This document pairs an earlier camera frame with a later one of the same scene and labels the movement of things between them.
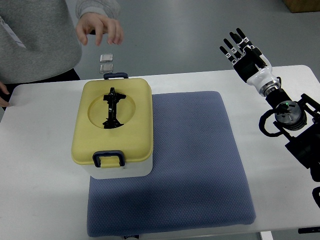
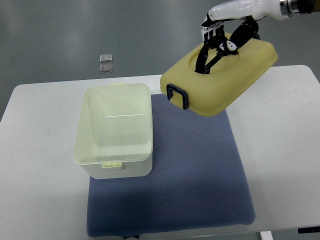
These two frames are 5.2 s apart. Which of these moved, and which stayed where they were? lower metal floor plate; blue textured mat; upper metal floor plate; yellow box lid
Moved: yellow box lid
Stayed: blue textured mat; upper metal floor plate; lower metal floor plate
